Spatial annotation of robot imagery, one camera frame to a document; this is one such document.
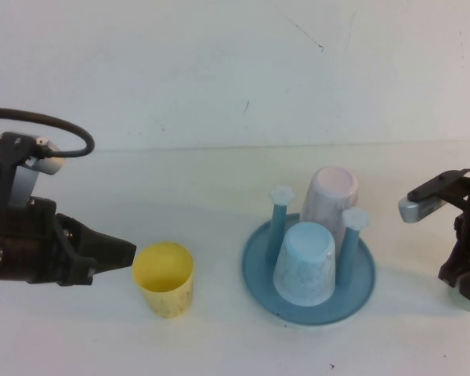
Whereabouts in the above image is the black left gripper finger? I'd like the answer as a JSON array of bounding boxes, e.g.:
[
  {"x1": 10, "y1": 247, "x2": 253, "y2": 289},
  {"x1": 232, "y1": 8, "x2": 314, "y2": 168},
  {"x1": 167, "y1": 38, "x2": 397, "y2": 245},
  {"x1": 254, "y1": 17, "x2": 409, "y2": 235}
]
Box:
[
  {"x1": 56, "y1": 212, "x2": 99, "y2": 256},
  {"x1": 67, "y1": 230, "x2": 138, "y2": 287}
]

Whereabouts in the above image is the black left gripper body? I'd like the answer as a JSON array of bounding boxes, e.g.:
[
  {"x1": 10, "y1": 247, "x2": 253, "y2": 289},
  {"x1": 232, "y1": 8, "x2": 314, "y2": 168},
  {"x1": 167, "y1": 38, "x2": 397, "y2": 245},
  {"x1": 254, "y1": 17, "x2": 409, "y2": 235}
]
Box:
[{"x1": 0, "y1": 197, "x2": 71, "y2": 286}]

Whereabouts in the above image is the yellow plastic cup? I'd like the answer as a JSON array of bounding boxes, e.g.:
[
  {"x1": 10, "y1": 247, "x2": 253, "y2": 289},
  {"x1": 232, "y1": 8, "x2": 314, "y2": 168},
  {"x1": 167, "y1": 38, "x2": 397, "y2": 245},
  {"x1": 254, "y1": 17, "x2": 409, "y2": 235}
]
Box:
[{"x1": 132, "y1": 241, "x2": 196, "y2": 319}]

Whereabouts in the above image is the pink plastic cup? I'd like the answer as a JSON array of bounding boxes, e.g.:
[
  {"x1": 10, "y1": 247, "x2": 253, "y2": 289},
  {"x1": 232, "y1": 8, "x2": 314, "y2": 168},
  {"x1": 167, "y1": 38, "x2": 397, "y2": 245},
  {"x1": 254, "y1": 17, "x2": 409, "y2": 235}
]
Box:
[{"x1": 299, "y1": 166, "x2": 360, "y2": 251}]

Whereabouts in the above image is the blue cup stand with posts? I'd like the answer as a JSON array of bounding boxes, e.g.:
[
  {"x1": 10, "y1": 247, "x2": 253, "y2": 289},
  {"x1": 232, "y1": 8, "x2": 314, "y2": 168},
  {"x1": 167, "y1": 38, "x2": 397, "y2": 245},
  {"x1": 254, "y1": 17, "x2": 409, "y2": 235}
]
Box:
[{"x1": 240, "y1": 185, "x2": 377, "y2": 327}]

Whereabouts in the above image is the light blue plastic cup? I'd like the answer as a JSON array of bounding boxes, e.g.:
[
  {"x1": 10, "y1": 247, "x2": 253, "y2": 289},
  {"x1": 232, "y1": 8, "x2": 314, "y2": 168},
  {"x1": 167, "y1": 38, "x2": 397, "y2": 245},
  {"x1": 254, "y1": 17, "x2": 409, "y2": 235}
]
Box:
[{"x1": 273, "y1": 221, "x2": 337, "y2": 309}]

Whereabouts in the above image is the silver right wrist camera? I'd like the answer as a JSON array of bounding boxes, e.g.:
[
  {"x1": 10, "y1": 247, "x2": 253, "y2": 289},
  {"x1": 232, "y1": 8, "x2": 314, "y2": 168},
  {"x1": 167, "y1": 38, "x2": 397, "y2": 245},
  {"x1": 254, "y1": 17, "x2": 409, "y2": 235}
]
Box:
[{"x1": 398, "y1": 197, "x2": 452, "y2": 225}]

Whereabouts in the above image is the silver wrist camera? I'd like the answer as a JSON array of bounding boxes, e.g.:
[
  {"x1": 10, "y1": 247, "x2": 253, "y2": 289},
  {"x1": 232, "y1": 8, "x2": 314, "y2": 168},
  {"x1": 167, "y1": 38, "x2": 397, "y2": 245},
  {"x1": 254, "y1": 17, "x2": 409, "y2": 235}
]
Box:
[
  {"x1": 17, "y1": 134, "x2": 68, "y2": 176},
  {"x1": 398, "y1": 197, "x2": 452, "y2": 225}
]

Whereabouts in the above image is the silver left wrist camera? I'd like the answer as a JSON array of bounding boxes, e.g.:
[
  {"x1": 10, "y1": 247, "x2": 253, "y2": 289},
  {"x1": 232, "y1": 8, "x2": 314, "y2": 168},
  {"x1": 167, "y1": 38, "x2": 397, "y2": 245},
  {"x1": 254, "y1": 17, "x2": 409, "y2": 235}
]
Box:
[{"x1": 17, "y1": 134, "x2": 68, "y2": 176}]

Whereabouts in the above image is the black right camera bracket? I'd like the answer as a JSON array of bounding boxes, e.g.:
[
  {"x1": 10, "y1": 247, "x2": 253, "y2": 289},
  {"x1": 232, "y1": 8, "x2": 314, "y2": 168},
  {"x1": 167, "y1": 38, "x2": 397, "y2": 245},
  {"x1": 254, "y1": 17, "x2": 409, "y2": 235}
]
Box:
[{"x1": 407, "y1": 167, "x2": 470, "y2": 215}]

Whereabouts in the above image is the black camera bracket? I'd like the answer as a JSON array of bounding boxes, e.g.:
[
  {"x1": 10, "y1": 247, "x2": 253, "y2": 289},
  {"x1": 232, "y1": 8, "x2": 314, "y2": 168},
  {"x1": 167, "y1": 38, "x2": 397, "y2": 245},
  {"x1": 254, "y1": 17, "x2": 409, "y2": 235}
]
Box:
[
  {"x1": 407, "y1": 167, "x2": 470, "y2": 215},
  {"x1": 0, "y1": 132, "x2": 40, "y2": 211}
]

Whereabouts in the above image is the black left camera bracket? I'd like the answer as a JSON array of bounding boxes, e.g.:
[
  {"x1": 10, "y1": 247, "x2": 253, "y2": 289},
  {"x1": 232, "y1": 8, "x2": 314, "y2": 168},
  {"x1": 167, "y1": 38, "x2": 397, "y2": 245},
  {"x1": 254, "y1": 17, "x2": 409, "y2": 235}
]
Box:
[{"x1": 0, "y1": 132, "x2": 40, "y2": 211}]

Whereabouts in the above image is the black left camera cable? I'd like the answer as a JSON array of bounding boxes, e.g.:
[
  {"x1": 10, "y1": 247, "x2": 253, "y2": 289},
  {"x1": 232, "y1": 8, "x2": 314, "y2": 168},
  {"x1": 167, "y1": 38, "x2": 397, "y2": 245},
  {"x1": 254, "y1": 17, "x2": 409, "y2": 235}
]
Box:
[{"x1": 0, "y1": 107, "x2": 96, "y2": 160}]

